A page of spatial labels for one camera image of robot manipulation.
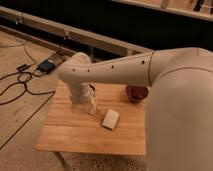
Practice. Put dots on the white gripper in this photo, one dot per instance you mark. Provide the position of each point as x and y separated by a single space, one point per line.
81 94

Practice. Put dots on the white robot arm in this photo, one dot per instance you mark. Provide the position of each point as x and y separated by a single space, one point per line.
179 109

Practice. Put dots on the white rectangular block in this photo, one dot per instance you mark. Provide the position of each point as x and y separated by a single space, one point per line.
110 119

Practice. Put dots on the wooden table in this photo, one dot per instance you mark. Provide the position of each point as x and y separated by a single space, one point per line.
73 130

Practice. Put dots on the black power adapter box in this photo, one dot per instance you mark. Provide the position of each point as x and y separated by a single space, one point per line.
46 66

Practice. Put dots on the dark red bowl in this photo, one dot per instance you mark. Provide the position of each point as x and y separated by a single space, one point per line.
136 94

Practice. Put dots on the small black plug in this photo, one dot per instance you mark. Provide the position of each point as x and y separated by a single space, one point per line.
22 67

